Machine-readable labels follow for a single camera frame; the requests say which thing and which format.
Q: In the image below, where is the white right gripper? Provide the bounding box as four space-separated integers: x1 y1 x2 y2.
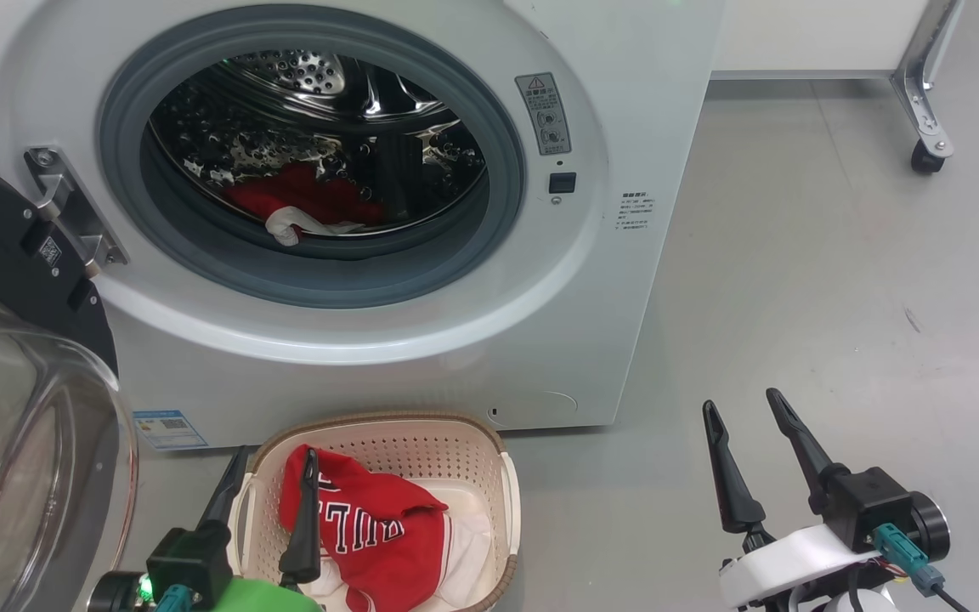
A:
702 388 898 609

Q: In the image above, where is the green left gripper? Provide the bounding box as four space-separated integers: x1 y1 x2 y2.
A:
198 446 325 612

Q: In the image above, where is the red jersey white lettering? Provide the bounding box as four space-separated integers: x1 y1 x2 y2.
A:
279 446 495 612

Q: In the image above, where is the round black glass washer door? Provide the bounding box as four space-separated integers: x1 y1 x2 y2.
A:
0 149 140 612

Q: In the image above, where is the red garment white cuff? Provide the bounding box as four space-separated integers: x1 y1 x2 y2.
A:
226 166 388 247

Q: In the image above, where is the cream perforated basket brown rim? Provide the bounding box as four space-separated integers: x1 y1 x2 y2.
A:
226 412 522 612

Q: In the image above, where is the white front-load washing machine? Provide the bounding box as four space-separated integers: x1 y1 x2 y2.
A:
0 0 727 451

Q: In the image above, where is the metal door hinge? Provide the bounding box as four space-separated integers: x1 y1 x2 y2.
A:
24 147 129 269

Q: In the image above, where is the blue energy label sticker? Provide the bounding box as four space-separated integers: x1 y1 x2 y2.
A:
133 410 208 451

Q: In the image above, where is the small printed text sticker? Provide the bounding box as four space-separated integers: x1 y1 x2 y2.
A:
620 193 654 232

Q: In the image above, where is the black caster wheel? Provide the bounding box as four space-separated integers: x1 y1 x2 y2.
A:
911 140 948 175

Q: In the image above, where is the grey warning sticker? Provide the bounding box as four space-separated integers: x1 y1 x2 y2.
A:
515 72 573 156

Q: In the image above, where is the metal cart leg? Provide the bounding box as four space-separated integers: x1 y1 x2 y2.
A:
891 0 965 158

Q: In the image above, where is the white cabinet panel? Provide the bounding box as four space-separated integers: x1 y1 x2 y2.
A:
710 0 932 82

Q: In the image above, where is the black cable teal plug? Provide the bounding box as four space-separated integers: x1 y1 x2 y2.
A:
872 523 975 612
154 585 201 612

